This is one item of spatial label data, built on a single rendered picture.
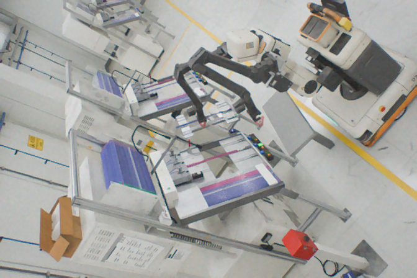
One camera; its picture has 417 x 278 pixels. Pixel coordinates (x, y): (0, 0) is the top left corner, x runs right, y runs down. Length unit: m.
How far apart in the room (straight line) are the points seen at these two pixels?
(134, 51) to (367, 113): 4.99
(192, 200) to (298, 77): 1.07
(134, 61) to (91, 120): 3.74
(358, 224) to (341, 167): 0.49
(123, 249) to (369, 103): 1.95
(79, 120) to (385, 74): 2.48
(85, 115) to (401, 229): 2.63
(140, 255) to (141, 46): 5.09
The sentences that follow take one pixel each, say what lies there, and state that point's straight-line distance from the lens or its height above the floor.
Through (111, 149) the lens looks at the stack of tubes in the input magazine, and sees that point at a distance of 2.50.
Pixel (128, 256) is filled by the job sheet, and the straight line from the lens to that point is 2.37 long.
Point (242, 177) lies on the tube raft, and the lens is 2.49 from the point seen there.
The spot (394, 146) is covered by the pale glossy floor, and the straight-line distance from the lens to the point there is 2.95.
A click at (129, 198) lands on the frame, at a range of 2.20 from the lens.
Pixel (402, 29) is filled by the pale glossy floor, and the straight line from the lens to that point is 3.43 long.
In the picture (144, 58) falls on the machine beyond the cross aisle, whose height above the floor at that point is 0.28.
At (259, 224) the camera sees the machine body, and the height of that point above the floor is 0.62.
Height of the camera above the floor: 2.47
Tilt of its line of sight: 32 degrees down
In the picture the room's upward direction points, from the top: 66 degrees counter-clockwise
